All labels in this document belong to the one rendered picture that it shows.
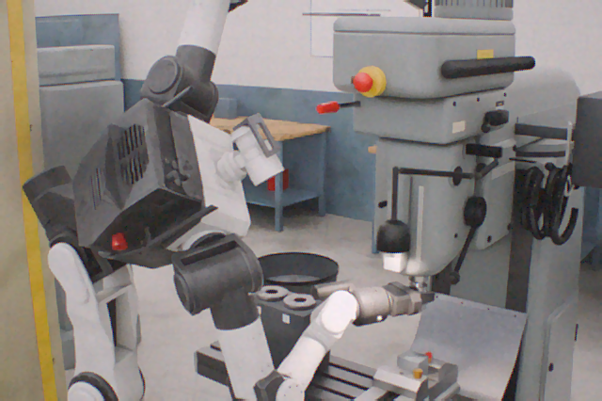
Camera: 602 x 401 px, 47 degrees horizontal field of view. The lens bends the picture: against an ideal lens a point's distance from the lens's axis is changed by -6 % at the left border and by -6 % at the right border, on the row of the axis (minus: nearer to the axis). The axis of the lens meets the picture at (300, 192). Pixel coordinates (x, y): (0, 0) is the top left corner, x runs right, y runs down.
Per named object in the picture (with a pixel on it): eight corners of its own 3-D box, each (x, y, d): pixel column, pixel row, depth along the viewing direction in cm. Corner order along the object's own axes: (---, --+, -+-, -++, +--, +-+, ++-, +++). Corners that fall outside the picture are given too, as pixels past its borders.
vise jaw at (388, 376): (416, 400, 167) (417, 385, 166) (372, 385, 174) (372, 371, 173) (428, 390, 171) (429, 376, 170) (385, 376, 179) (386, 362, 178)
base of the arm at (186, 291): (192, 331, 135) (191, 296, 127) (166, 281, 142) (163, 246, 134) (262, 304, 141) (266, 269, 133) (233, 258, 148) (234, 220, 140)
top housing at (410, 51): (432, 101, 135) (433, 17, 132) (320, 91, 151) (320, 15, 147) (519, 87, 171) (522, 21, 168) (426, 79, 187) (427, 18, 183)
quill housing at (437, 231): (439, 287, 157) (447, 143, 149) (362, 269, 169) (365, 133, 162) (476, 264, 171) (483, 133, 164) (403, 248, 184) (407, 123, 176)
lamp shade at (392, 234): (372, 251, 149) (372, 222, 147) (380, 241, 155) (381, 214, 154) (405, 255, 146) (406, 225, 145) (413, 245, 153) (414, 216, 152)
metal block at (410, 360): (417, 384, 173) (418, 362, 172) (396, 377, 177) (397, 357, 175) (427, 376, 177) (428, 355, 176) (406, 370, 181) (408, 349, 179)
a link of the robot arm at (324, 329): (362, 301, 159) (334, 347, 151) (345, 314, 166) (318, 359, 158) (339, 283, 159) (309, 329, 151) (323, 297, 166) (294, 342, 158)
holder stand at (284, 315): (303, 378, 192) (303, 312, 187) (243, 356, 205) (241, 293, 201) (329, 363, 201) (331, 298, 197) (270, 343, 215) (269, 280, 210)
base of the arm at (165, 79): (133, 115, 149) (175, 106, 144) (140, 60, 153) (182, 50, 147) (175, 137, 162) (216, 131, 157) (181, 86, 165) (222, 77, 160)
